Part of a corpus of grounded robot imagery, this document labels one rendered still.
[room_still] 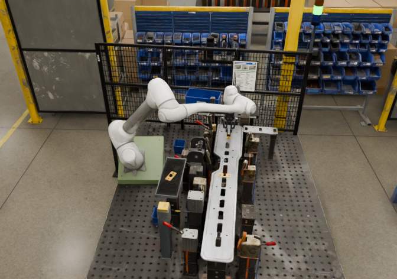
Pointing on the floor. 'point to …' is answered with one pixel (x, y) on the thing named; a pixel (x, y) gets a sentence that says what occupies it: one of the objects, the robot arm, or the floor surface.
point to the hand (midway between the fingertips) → (228, 132)
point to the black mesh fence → (195, 79)
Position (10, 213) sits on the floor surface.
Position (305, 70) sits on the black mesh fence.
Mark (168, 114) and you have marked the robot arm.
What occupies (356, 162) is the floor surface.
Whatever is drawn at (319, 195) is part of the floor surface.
